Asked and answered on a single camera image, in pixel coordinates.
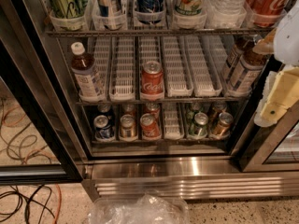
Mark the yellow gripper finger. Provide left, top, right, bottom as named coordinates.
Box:
left=252, top=28, right=277, bottom=55
left=254, top=66, right=299, bottom=127

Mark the green can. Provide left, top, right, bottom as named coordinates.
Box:
left=189, top=112, right=208, bottom=138
left=43, top=0, right=90, bottom=20

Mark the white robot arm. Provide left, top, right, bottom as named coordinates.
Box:
left=253, top=0, right=299, bottom=127

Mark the red coca-cola can top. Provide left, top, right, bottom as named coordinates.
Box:
left=246, top=0, right=288, bottom=28

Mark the fridge right glass door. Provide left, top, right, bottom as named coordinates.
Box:
left=238, top=59, right=299, bottom=173

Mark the fridge glass door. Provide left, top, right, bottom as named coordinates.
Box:
left=0, top=0, right=85, bottom=185
left=238, top=59, right=299, bottom=173

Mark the bronze can bottom front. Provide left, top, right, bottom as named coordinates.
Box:
left=211, top=112, right=234, bottom=135

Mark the green can bottom front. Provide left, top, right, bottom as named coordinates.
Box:
left=189, top=112, right=208, bottom=138

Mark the red coke can middle shelf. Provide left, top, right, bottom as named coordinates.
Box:
left=141, top=61, right=163, bottom=95

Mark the stainless fridge base grille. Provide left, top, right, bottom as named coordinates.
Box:
left=82, top=157, right=299, bottom=200

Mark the dark blue can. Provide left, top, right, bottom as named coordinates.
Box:
left=135, top=0, right=164, bottom=24

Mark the red can bottom front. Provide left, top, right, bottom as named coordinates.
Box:
left=140, top=113, right=160, bottom=138

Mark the silver blue slim can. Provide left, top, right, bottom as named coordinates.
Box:
left=97, top=0, right=122, bottom=30

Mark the blue can bottom front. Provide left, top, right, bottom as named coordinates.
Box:
left=93, top=115, right=114, bottom=139

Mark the fridge left glass door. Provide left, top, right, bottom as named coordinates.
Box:
left=0, top=0, right=85, bottom=185

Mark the right rear tea bottle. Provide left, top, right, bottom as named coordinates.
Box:
left=221, top=35, right=254, bottom=81

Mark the right front tea bottle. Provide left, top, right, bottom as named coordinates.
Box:
left=228, top=49, right=266, bottom=92

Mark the left brown tea bottle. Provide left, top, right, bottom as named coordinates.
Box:
left=71, top=42, right=103, bottom=101

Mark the clear plastic bin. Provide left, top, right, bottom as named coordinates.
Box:
left=88, top=194, right=190, bottom=224

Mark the top wire shelf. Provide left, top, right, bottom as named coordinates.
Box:
left=46, top=28, right=273, bottom=37

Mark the wire shelf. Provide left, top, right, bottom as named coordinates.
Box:
left=46, top=28, right=273, bottom=37
left=76, top=96, right=249, bottom=105

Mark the middle wire shelf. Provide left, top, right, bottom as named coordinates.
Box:
left=76, top=96, right=249, bottom=105

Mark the orange floor cable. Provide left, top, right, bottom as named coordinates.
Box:
left=51, top=184, right=63, bottom=224

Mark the black floor cable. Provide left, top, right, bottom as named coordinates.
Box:
left=0, top=184, right=56, bottom=224

